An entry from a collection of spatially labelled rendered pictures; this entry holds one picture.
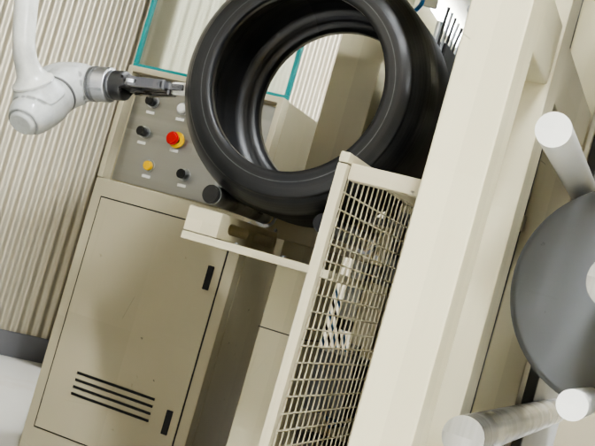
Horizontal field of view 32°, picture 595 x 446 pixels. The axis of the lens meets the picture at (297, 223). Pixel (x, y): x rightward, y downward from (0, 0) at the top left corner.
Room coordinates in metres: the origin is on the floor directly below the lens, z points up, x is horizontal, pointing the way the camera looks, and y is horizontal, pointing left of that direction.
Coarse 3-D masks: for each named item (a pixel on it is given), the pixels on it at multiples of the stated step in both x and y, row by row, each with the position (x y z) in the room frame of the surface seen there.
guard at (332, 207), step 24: (336, 168) 1.71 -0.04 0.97; (336, 192) 1.71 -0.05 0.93; (360, 216) 1.87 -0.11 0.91; (384, 216) 2.01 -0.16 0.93; (336, 240) 1.79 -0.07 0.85; (312, 264) 1.71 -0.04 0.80; (336, 264) 1.81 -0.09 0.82; (384, 264) 2.08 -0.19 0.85; (312, 288) 1.71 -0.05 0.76; (360, 288) 1.97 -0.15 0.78; (336, 336) 1.93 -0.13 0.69; (360, 336) 2.07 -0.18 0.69; (288, 360) 1.71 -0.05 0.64; (288, 384) 1.72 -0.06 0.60; (360, 384) 2.15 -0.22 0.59; (312, 408) 1.90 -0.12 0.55; (336, 408) 2.03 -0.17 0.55; (264, 432) 1.71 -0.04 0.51
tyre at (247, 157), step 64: (256, 0) 2.31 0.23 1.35; (320, 0) 2.53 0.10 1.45; (384, 0) 2.22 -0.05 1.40; (192, 64) 2.38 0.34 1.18; (256, 64) 2.61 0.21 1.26; (192, 128) 2.37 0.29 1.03; (256, 128) 2.60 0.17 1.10; (384, 128) 2.18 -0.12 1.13; (256, 192) 2.28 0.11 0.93; (320, 192) 2.23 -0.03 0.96; (384, 192) 2.28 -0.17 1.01
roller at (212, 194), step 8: (208, 192) 2.35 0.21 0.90; (216, 192) 2.34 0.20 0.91; (224, 192) 2.37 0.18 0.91; (208, 200) 2.35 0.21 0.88; (216, 200) 2.34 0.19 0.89; (224, 200) 2.37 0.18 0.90; (232, 200) 2.41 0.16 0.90; (224, 208) 2.41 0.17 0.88; (232, 208) 2.43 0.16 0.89; (240, 208) 2.46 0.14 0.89; (248, 208) 2.50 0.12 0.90; (248, 216) 2.54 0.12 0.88; (256, 216) 2.57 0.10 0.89; (264, 216) 2.60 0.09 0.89
